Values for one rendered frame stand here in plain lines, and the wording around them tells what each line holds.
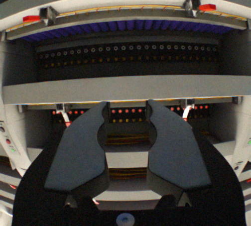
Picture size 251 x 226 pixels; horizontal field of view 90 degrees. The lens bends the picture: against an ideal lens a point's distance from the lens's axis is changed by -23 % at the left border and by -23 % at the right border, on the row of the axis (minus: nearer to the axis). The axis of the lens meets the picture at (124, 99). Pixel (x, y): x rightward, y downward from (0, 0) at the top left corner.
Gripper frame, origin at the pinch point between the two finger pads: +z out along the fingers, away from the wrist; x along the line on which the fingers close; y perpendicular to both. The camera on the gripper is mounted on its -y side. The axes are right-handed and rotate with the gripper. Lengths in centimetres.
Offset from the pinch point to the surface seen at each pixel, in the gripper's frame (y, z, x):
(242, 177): 45, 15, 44
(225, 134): 26.0, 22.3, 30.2
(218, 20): -6.8, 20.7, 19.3
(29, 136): 22.1, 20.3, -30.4
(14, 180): 44, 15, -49
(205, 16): -7.3, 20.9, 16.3
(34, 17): -8.5, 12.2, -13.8
